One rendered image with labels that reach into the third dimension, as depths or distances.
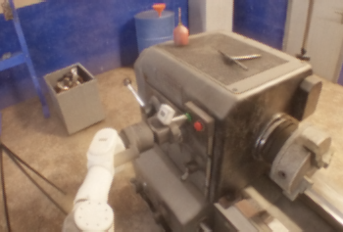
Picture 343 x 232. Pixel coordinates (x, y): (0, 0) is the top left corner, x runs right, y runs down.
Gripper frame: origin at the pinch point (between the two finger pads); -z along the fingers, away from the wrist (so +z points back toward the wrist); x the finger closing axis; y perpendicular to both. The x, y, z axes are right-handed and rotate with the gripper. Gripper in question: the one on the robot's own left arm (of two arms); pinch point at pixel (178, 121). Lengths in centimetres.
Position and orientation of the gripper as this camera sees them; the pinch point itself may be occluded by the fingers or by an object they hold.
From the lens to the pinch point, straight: 79.0
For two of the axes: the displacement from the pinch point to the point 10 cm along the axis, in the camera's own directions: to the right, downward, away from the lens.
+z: -8.5, 3.5, -3.9
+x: 5.2, 4.8, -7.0
